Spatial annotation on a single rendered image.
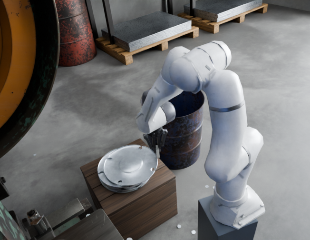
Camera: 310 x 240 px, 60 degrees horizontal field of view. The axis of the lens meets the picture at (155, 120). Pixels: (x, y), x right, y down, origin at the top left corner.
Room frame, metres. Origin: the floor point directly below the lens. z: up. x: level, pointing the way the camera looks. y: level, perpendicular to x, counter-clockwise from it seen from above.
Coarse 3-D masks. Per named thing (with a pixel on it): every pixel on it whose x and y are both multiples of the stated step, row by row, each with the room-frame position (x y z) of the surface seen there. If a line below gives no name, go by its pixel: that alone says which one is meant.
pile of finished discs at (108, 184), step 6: (102, 162) 1.05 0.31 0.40; (102, 168) 1.00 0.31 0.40; (102, 174) 0.96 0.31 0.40; (102, 180) 0.91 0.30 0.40; (108, 180) 0.91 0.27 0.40; (120, 180) 0.91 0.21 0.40; (108, 186) 0.88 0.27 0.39; (114, 186) 0.87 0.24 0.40; (120, 186) 0.87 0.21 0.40; (126, 186) 0.86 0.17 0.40; (132, 186) 0.87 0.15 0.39; (138, 186) 0.88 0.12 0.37; (120, 192) 0.86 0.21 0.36; (126, 192) 0.86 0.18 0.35
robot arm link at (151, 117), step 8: (160, 72) 0.88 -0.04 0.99; (160, 80) 0.86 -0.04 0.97; (152, 88) 0.87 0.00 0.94; (160, 88) 0.85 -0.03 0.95; (168, 88) 0.83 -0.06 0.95; (176, 88) 0.83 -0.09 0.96; (152, 96) 0.85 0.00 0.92; (160, 96) 0.84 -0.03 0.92; (168, 96) 0.84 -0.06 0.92; (144, 104) 0.89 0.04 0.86; (152, 104) 0.85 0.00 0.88; (160, 104) 0.85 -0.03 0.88; (144, 112) 0.88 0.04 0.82; (152, 112) 0.85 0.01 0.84; (160, 112) 0.92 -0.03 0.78; (136, 120) 0.91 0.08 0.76; (144, 120) 0.88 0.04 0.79; (152, 120) 0.87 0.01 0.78; (160, 120) 0.90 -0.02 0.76; (144, 128) 0.87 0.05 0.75; (152, 128) 0.87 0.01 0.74
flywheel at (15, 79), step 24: (0, 0) 0.71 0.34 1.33; (24, 0) 0.73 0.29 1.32; (0, 24) 0.72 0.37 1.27; (24, 24) 0.72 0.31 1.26; (0, 48) 0.71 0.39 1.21; (24, 48) 0.71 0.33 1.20; (0, 72) 0.69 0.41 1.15; (24, 72) 0.70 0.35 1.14; (0, 96) 0.65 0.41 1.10; (0, 120) 0.64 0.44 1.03
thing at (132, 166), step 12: (108, 156) 1.08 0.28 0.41; (120, 156) 1.07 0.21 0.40; (132, 156) 1.05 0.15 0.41; (144, 156) 1.05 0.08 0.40; (108, 168) 0.99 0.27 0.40; (120, 168) 0.98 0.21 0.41; (132, 168) 0.97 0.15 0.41; (144, 168) 0.96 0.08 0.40; (132, 180) 0.89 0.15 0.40; (144, 180) 0.88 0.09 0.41
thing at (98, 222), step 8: (88, 216) 0.46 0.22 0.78; (96, 216) 0.46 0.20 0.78; (104, 216) 0.46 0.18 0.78; (80, 224) 0.44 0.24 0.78; (88, 224) 0.44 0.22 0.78; (96, 224) 0.43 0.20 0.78; (104, 224) 0.43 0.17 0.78; (112, 224) 0.43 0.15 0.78; (64, 232) 0.42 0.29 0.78; (72, 232) 0.42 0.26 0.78; (80, 232) 0.41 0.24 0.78; (88, 232) 0.41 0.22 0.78; (96, 232) 0.41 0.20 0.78; (104, 232) 0.41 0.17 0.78; (112, 232) 0.40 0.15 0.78
